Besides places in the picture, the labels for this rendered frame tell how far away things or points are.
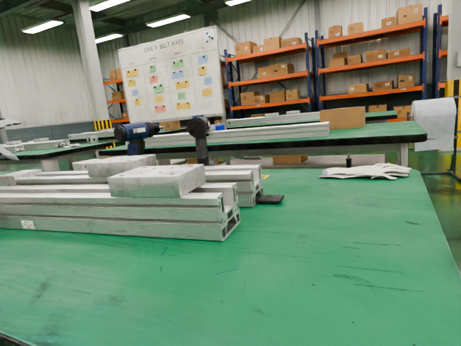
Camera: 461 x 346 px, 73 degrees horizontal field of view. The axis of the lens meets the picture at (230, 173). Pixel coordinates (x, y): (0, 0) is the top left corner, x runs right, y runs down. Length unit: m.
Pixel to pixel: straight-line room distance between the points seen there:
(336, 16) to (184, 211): 10.89
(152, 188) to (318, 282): 0.33
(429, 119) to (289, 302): 3.73
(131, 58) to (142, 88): 0.41
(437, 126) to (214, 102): 2.48
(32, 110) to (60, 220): 13.37
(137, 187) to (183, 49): 3.47
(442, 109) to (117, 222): 3.74
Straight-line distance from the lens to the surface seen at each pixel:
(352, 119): 2.51
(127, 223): 0.67
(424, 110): 4.04
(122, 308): 0.45
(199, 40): 3.90
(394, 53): 10.04
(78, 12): 9.84
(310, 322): 0.38
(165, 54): 4.17
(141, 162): 0.89
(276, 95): 10.53
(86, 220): 0.74
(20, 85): 14.07
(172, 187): 0.57
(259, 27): 11.99
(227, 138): 2.30
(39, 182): 1.14
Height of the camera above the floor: 1.01
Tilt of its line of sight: 11 degrees down
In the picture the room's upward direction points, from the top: 6 degrees counter-clockwise
